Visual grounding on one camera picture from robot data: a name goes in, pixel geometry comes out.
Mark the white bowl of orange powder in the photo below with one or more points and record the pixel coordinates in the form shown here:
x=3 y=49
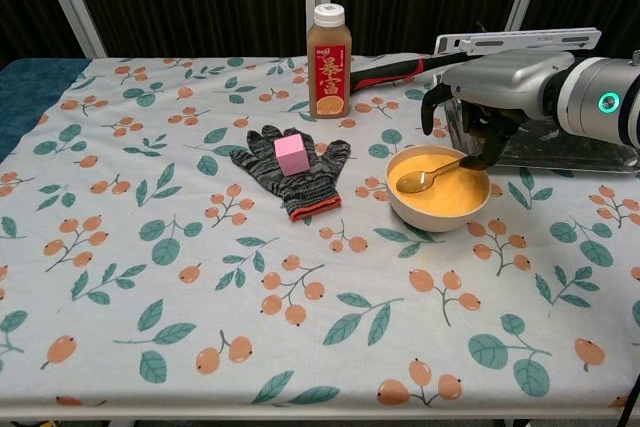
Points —
x=435 y=219

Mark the rectangular steel tray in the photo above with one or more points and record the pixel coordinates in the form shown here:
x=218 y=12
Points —
x=565 y=152

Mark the pink cube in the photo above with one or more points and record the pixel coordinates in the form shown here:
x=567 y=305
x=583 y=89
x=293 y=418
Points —
x=290 y=157

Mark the blue table cloth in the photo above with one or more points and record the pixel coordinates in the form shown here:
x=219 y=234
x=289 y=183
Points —
x=25 y=92

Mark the orange powder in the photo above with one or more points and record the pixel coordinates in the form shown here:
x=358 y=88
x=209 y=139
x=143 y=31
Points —
x=460 y=192

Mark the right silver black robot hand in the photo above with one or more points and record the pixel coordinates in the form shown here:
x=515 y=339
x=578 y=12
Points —
x=505 y=79

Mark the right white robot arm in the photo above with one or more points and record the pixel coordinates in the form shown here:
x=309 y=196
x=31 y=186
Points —
x=595 y=97

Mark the floral print tablecloth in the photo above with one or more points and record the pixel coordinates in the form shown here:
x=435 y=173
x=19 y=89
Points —
x=200 y=272

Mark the black knit work glove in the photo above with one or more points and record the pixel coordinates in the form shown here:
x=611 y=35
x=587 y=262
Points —
x=300 y=192

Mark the brown juice bottle red label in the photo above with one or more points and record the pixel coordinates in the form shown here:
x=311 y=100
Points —
x=329 y=77

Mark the metal spoon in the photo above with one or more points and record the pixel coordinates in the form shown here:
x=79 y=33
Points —
x=415 y=183

